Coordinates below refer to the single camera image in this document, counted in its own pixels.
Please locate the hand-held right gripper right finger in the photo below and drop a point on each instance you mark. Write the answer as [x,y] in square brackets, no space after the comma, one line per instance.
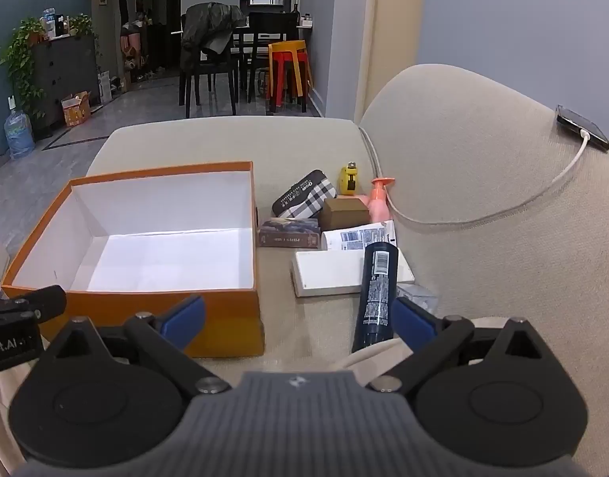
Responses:
[412,322]

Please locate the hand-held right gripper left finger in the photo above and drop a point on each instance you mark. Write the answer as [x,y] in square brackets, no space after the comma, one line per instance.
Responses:
[185,319]

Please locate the clear plastic box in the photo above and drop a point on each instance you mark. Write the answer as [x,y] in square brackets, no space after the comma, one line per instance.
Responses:
[418,295]

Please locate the dark blue bottle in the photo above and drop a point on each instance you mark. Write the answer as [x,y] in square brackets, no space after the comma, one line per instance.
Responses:
[376,298]

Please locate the orange-rimmed white storage box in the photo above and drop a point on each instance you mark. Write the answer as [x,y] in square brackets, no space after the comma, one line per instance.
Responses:
[160,258]

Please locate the long white box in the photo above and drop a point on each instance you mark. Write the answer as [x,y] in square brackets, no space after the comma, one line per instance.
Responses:
[329,271]

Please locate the white lotion tube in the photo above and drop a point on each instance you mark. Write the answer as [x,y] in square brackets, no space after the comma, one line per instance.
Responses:
[354,238]

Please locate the pink soft pouch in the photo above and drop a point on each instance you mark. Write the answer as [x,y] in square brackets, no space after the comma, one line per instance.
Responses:
[379,206]

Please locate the gold gift box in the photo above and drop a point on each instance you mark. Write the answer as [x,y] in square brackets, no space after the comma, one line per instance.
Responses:
[344,213]

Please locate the dark patterned card box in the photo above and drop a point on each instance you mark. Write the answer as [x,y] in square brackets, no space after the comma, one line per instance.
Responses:
[289,233]

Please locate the yellow tape measure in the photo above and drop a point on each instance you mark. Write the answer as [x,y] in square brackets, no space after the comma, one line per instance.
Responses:
[349,179]

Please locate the beige cloth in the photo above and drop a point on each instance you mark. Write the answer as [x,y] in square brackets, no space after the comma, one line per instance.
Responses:
[374,357]

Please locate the blue water jug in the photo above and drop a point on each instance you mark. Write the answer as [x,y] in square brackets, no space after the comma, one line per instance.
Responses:
[19,134]

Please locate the beige sofa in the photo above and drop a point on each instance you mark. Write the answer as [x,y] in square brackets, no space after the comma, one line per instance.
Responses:
[483,159]

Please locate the open cardboard box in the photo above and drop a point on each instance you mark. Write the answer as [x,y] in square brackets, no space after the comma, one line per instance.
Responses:
[77,109]

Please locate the dark grey cabinet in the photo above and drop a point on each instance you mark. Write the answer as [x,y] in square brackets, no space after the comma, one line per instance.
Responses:
[66,79]

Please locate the large trailing green plant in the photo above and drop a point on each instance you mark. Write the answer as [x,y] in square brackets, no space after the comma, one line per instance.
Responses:
[19,54]

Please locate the black chair with jacket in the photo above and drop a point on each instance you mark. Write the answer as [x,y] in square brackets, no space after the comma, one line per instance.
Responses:
[210,72]

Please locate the black smartphone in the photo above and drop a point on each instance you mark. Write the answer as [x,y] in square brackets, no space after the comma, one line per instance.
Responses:
[582,126]

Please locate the red stool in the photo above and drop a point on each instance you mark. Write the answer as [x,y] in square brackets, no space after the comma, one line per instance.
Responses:
[287,67]

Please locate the plastic water bottle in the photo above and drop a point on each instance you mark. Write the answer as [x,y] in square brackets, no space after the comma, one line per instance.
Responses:
[48,22]

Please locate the small green plant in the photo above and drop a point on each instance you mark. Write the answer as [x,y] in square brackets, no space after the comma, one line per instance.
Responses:
[81,25]

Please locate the orange and red stools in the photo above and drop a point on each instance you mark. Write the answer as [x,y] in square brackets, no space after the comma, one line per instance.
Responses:
[287,47]

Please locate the dark jacket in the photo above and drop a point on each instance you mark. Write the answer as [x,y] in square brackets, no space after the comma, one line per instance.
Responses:
[210,25]

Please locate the black dining chair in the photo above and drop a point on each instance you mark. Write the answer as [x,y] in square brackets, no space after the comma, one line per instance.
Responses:
[269,27]

